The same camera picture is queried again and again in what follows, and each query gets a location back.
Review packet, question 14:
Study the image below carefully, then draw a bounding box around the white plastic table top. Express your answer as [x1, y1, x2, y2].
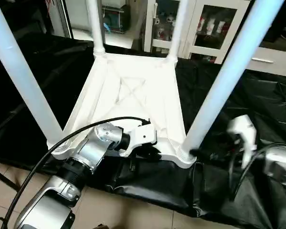
[47, 52, 197, 169]

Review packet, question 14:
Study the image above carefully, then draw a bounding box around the white plastic table leg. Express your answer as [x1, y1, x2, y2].
[0, 0, 63, 144]
[86, 0, 108, 57]
[166, 0, 191, 62]
[179, 0, 285, 161]

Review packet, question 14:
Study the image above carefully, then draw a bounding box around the black work mat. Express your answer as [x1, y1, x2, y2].
[0, 33, 286, 229]

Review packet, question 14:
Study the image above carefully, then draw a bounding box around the white drawer unit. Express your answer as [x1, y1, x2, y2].
[250, 42, 286, 77]

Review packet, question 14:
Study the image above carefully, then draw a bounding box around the white glass door cabinet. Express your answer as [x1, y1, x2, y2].
[143, 0, 251, 65]

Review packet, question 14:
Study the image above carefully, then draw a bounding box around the storage rack with items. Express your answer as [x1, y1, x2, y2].
[98, 0, 132, 34]

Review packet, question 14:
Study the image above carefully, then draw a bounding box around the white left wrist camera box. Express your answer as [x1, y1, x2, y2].
[126, 122, 159, 157]

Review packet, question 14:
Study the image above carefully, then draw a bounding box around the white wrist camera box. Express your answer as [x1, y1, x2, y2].
[126, 122, 159, 157]
[227, 114, 257, 166]

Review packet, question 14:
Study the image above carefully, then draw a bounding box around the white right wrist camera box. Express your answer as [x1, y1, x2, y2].
[227, 114, 257, 166]

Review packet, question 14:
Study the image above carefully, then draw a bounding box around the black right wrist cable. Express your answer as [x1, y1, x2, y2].
[228, 136, 278, 201]

